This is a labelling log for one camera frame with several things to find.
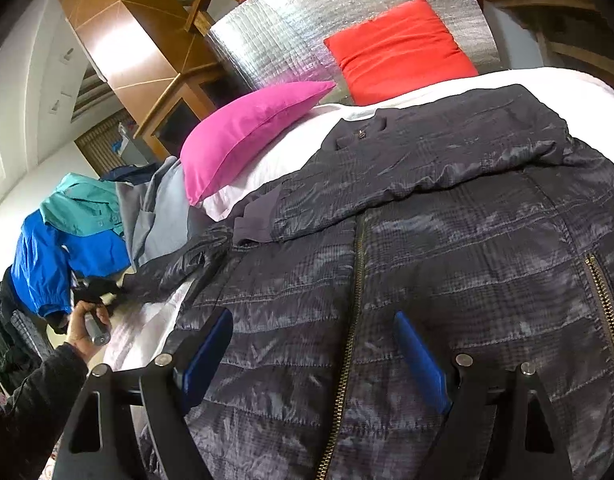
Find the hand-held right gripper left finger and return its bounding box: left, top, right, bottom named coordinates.
left=50, top=306, right=234, bottom=480

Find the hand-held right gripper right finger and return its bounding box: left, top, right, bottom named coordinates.
left=393, top=311, right=572, bottom=480

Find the dark quilted jacket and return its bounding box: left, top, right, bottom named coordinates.
left=122, top=84, right=614, bottom=480

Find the person's left forearm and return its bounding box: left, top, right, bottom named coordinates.
left=0, top=342, right=90, bottom=480

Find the dark clothes pile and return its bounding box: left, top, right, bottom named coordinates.
left=0, top=267, right=50, bottom=396

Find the person's left hand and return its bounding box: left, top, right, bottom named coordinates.
left=66, top=300, right=113, bottom=363

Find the blue jacket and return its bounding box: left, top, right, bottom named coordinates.
left=10, top=209, right=133, bottom=318

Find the teal jacket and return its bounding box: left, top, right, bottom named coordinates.
left=40, top=172, right=125, bottom=238

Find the grey jacket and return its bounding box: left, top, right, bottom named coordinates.
left=114, top=156, right=210, bottom=268

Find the navy garment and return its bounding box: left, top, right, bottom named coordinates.
left=101, top=162, right=160, bottom=183

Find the brown woven mat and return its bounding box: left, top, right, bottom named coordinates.
left=74, top=120, right=138, bottom=181

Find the white bed blanket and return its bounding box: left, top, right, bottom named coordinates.
left=102, top=67, right=614, bottom=376

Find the wooden glass-door cabinet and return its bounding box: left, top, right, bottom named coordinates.
left=132, top=67, right=225, bottom=161

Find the magenta cloth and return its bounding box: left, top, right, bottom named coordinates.
left=179, top=80, right=337, bottom=207

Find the white wardrobe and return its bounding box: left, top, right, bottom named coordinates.
left=0, top=0, right=108, bottom=191

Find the silver foil headboard cover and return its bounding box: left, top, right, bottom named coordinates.
left=207, top=0, right=500, bottom=111

